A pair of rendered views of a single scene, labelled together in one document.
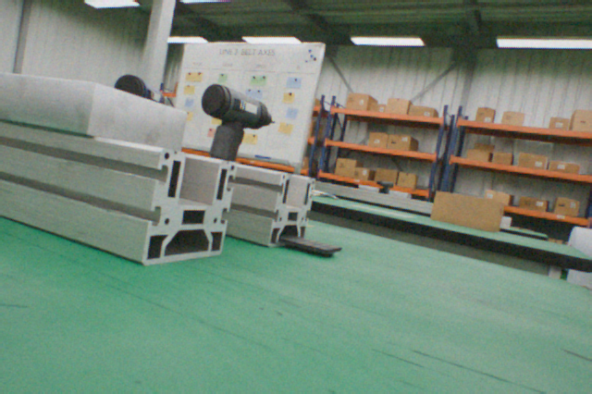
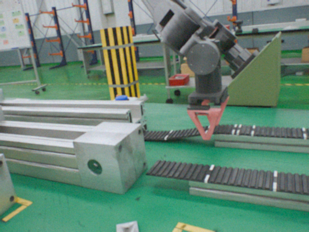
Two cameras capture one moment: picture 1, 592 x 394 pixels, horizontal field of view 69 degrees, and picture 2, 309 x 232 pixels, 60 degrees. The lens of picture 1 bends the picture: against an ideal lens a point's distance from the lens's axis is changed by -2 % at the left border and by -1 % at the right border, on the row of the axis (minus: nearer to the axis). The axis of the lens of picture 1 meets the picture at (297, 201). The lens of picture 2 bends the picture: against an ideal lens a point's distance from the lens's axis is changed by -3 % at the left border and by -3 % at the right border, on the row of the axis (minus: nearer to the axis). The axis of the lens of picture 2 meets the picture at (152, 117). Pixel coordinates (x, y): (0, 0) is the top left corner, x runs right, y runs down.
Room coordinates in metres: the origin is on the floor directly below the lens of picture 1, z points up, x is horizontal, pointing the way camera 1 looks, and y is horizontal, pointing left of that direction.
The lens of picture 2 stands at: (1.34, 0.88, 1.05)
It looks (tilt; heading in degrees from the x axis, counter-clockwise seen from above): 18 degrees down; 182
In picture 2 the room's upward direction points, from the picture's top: 7 degrees counter-clockwise
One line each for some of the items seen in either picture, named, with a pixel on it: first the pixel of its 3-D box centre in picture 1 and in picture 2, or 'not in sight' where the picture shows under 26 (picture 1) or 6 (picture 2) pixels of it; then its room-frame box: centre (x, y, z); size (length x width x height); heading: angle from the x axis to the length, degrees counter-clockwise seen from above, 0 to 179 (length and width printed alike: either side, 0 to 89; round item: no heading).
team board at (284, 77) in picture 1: (230, 153); not in sight; (3.89, 0.66, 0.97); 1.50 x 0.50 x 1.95; 61
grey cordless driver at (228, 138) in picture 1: (238, 152); not in sight; (0.85, 0.13, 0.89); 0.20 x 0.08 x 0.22; 150
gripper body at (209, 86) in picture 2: not in sight; (208, 82); (0.75, 0.98, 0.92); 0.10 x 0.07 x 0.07; 156
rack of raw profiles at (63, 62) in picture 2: not in sight; (52, 37); (-9.16, -2.90, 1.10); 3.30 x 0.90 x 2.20; 61
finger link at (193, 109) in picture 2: not in sight; (207, 117); (0.78, 0.97, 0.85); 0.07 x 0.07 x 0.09; 66
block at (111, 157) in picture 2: not in sight; (115, 152); (0.86, 0.78, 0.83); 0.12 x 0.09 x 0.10; 156
